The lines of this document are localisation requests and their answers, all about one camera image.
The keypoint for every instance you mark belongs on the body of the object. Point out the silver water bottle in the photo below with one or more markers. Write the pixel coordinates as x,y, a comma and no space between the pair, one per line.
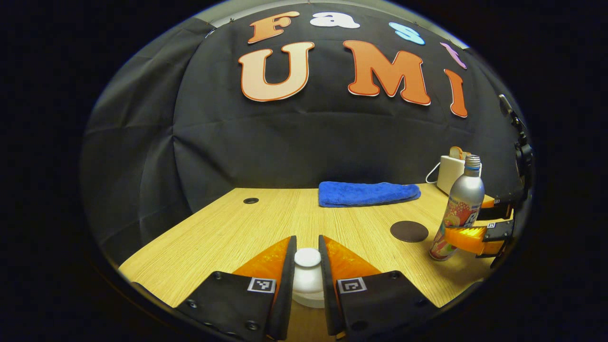
463,199

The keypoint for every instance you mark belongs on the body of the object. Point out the dark brown round coaster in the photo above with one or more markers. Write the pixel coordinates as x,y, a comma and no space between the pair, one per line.
409,232

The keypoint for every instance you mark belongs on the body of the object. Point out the white toaster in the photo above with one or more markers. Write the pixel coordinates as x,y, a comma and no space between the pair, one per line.
449,173

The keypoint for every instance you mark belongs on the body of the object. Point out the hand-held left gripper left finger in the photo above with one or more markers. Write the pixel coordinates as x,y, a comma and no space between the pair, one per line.
285,294

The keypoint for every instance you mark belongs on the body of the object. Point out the toasted bread slice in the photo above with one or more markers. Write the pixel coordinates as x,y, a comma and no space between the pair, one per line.
457,153

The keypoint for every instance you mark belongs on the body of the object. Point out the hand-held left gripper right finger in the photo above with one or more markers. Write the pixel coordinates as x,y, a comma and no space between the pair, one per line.
327,299

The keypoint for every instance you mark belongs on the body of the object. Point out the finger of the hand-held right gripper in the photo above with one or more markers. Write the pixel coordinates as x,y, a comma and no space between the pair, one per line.
468,237
498,209

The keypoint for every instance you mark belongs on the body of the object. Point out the blue folded towel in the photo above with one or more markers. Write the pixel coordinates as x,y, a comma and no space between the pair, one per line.
365,194

